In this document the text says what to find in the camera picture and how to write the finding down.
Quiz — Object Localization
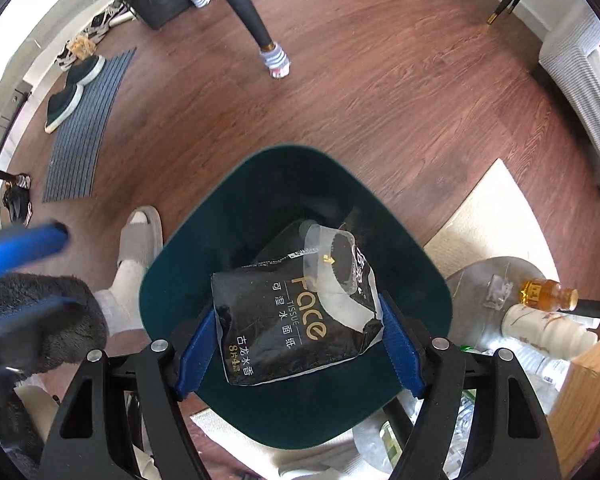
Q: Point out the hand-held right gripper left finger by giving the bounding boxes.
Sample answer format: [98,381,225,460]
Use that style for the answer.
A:
[40,307,222,480]

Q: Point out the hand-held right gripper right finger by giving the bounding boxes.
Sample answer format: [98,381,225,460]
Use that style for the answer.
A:
[380,292,563,480]

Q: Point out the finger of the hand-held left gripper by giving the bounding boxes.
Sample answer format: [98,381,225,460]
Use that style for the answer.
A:
[0,224,71,278]
[0,299,83,348]

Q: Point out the black tissue packet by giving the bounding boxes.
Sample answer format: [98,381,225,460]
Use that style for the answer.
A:
[211,219,385,387]

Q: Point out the dark green trash bin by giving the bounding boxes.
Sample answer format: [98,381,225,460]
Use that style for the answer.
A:
[139,144,453,450]

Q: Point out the person's leg grey fuzzy pants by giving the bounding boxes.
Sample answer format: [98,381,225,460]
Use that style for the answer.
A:
[0,255,148,376]

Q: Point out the black folded bag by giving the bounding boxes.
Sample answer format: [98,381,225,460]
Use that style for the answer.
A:
[2,182,33,226]

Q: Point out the round silver stool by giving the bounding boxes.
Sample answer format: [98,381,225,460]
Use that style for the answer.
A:
[442,256,600,356]

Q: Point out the clear plastic wrapper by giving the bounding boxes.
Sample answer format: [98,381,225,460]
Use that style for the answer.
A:
[482,274,516,310]

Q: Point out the beige slipper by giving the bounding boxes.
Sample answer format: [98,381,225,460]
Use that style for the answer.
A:
[117,205,165,267]

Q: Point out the clear plastic bottle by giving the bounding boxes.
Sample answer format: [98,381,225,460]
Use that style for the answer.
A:
[510,345,566,411]

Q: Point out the grey striped doormat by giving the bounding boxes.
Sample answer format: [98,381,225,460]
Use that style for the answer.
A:
[41,47,138,204]

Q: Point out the white drink bottle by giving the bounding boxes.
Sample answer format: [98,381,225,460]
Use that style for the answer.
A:
[501,302,599,361]

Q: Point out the dark slip-on shoe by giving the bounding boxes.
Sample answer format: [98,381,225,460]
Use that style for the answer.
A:
[44,84,85,135]
[64,55,107,87]

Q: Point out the amber tea bottle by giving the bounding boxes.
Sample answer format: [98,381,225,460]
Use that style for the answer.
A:
[519,278,579,311]

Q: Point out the beige rug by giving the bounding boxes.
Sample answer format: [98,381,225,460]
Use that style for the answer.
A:
[190,158,563,480]

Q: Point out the wooden box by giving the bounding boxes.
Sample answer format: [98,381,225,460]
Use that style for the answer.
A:
[547,331,600,478]

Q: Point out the white sneaker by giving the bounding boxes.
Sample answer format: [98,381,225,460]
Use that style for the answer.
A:
[55,35,97,68]
[87,2,136,43]

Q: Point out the black storage box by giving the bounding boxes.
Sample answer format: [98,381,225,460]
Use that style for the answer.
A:
[127,0,193,31]

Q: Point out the black table leg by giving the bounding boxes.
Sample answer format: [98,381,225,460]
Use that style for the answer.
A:
[197,0,276,53]

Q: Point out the grey armchair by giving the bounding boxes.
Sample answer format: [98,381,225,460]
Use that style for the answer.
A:
[537,7,600,196]

